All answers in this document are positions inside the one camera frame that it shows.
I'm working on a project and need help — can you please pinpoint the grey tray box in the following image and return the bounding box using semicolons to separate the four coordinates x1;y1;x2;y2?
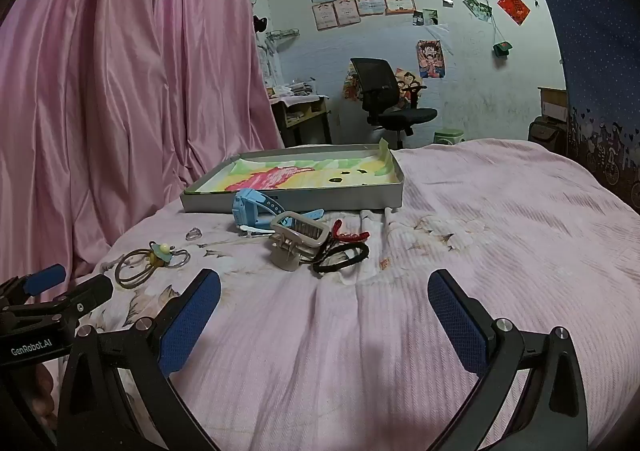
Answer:
181;144;405;214

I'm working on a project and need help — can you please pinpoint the black office chair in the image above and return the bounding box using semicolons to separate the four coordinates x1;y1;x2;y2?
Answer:
350;58;438;149

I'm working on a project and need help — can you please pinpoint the pink satin curtain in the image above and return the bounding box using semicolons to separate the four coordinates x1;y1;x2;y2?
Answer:
0;0;286;282

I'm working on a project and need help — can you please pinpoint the beige hair claw clip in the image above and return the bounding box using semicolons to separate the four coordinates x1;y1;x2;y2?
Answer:
269;212;333;273

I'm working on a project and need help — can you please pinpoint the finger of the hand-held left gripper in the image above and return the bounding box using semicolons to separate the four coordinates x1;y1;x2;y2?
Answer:
50;275;115;328
0;263;67;310

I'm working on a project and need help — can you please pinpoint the blue printed curtain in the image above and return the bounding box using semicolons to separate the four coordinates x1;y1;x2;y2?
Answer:
522;0;640;212

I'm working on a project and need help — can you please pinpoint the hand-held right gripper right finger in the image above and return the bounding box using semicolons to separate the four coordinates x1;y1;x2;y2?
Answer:
427;269;590;451

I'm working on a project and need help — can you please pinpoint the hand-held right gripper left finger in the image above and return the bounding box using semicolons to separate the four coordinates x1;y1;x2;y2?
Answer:
56;268;236;451

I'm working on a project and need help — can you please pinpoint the wooden desk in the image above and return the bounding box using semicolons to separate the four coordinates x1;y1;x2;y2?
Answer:
270;94;333;148

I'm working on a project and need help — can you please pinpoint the black hair tie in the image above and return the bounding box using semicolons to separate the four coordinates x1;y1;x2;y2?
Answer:
320;241;372;263
312;253;362;276

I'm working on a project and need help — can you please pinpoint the blue watch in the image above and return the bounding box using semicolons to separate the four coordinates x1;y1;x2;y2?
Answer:
231;188;326;234

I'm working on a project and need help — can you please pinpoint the person's left hand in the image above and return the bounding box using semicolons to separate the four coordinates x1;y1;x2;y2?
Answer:
32;363;58;432

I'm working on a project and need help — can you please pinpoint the cartoon figures poster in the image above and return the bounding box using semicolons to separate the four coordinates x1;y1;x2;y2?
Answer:
395;68;427;109

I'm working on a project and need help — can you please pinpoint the red paper sheet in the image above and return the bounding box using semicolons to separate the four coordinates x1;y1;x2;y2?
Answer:
497;0;531;27

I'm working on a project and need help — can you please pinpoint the colourful printed poster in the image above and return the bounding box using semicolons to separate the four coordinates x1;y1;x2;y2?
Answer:
343;70;364;103

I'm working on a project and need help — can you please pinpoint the cardboard box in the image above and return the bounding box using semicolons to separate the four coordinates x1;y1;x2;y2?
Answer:
538;87;571;119
528;117;564;152

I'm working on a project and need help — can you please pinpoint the cartoon wall poster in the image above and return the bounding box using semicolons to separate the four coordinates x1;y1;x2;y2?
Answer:
417;38;446;79

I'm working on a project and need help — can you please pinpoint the pile of papers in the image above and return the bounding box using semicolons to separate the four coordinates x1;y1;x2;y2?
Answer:
272;78;317;98

